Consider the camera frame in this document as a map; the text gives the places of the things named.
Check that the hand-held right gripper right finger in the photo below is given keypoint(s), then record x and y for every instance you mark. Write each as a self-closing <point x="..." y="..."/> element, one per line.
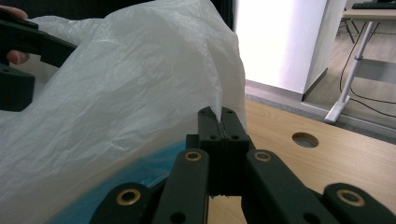
<point x="233" y="140"/>

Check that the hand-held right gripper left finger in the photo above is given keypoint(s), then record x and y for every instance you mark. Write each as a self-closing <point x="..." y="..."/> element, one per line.
<point x="211" y="140"/>

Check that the white blue-banded garbage bag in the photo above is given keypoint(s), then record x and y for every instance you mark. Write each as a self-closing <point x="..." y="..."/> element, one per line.
<point x="124" y="93"/>

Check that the black keyboard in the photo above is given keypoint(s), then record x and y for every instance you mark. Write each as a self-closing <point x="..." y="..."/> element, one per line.
<point x="376" y="5"/>

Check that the white wall panel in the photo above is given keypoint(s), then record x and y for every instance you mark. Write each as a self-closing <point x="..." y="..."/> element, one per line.
<point x="280" y="40"/>

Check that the white desk frame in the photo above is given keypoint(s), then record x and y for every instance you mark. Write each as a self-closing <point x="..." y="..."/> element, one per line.
<point x="355" y="71"/>

